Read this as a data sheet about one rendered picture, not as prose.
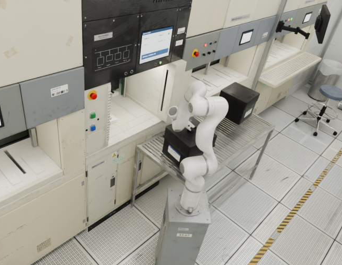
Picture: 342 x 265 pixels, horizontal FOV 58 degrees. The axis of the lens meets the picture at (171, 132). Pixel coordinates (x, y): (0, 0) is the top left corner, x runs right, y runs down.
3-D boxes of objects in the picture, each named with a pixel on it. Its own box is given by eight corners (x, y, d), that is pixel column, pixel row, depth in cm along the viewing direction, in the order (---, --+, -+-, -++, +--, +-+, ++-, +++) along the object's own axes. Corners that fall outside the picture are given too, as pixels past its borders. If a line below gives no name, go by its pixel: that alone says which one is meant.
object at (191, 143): (187, 159, 221) (190, 145, 214) (162, 136, 238) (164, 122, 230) (215, 145, 238) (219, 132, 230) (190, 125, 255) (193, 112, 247)
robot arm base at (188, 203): (204, 217, 202) (210, 198, 191) (175, 215, 199) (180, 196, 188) (200, 194, 217) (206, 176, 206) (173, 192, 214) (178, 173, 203)
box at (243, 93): (239, 125, 293) (247, 103, 278) (213, 112, 305) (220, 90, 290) (252, 114, 312) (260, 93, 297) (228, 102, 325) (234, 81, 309)
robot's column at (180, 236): (189, 282, 244) (211, 223, 199) (154, 281, 241) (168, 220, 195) (187, 250, 266) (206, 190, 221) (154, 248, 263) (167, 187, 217)
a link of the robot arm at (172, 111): (187, 124, 211) (186, 112, 215) (178, 116, 200) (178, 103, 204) (175, 126, 214) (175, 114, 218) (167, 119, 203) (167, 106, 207)
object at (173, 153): (161, 151, 247) (164, 134, 237) (187, 140, 263) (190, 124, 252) (183, 172, 231) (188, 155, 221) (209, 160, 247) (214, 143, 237)
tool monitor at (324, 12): (316, 54, 297) (333, 16, 275) (268, 34, 322) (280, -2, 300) (330, 46, 323) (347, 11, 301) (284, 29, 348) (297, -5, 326)
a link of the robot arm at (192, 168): (206, 191, 195) (215, 163, 180) (179, 196, 188) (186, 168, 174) (198, 177, 203) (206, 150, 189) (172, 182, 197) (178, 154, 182)
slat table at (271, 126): (175, 248, 265) (192, 189, 220) (129, 206, 294) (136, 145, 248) (252, 179, 349) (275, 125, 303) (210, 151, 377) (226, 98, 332)
